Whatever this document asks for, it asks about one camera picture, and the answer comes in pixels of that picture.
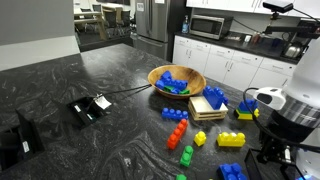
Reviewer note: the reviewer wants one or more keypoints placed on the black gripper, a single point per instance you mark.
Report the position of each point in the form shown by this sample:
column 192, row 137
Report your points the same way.
column 288, row 131

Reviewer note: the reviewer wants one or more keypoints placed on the black mesh box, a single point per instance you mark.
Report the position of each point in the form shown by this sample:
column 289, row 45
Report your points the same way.
column 253, row 166

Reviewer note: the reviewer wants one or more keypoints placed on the yellow stacked toy block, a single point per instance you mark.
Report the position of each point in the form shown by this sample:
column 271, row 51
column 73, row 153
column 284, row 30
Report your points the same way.
column 248, row 116

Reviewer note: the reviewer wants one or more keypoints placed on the long yellow toy block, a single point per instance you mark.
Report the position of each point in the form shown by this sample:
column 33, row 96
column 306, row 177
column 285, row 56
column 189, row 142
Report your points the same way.
column 231, row 140

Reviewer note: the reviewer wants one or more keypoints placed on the wide blue toy block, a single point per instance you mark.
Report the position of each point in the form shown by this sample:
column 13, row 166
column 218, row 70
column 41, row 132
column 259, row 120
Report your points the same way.
column 230, row 171

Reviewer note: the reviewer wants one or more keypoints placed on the green stacked toy block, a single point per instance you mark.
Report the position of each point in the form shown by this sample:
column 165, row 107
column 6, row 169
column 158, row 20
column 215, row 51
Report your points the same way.
column 246, row 112

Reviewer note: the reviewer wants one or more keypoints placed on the small yellow toy block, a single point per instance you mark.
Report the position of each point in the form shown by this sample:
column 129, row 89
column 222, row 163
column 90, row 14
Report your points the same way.
column 200, row 138

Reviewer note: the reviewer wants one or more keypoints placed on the light wooden board stack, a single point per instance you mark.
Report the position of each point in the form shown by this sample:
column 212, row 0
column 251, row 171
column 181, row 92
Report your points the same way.
column 203, row 111

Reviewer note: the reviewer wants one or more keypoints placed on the large blue toy block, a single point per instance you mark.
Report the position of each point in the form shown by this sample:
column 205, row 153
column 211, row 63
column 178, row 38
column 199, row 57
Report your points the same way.
column 213, row 96

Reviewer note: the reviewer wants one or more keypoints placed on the green two-stud block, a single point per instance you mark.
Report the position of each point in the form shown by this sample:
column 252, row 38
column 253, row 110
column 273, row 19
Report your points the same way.
column 186, row 156

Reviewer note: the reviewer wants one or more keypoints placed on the small green toy block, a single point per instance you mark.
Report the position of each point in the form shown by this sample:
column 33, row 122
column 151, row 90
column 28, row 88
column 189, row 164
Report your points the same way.
column 181, row 177

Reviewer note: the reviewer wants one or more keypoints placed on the long red toy block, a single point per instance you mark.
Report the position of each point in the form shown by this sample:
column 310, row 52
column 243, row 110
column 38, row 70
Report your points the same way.
column 177, row 134

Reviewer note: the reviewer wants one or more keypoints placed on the silver kettle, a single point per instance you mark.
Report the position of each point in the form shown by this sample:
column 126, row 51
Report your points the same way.
column 293, row 50

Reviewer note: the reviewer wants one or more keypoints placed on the blue cup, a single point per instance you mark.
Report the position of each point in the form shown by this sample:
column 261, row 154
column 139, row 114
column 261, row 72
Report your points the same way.
column 276, row 42

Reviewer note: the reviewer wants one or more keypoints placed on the round wooden bowl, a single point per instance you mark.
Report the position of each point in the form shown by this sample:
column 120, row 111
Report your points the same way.
column 190, row 75

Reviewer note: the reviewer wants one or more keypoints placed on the brown bottle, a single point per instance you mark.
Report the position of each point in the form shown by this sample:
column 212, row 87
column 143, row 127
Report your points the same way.
column 256, row 37

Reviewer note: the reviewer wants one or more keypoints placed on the black kitchen countertop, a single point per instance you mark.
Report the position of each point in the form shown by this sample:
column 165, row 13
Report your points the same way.
column 233, row 43

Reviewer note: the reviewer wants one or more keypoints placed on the silver microwave oven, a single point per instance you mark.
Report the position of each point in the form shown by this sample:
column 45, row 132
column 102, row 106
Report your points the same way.
column 206, row 26

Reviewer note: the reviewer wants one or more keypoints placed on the white upper kitchen cabinets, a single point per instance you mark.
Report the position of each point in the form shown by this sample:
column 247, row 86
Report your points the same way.
column 226, row 5

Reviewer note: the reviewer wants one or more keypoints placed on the blue soap bottle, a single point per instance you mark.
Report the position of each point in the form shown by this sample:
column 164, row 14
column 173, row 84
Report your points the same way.
column 185, row 26

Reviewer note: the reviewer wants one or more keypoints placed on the white paper tag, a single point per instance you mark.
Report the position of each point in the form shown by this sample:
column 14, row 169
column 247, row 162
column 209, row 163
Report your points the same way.
column 102, row 101

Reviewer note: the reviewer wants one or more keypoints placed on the stainless steel refrigerator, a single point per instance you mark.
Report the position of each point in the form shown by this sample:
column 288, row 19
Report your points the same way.
column 153, row 20

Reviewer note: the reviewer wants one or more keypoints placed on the dark office chair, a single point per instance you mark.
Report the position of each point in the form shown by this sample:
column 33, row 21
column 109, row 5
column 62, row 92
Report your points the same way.
column 111, row 18
column 126, row 19

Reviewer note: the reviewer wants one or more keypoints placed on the wooden meeting table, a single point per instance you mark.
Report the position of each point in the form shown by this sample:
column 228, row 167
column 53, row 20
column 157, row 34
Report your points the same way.
column 88, row 18

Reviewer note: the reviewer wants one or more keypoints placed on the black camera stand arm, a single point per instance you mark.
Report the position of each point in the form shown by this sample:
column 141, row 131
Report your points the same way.
column 293, row 29

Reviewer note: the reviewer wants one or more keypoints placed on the black camera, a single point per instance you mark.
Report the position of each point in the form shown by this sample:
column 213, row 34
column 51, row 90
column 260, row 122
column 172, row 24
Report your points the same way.
column 277, row 6

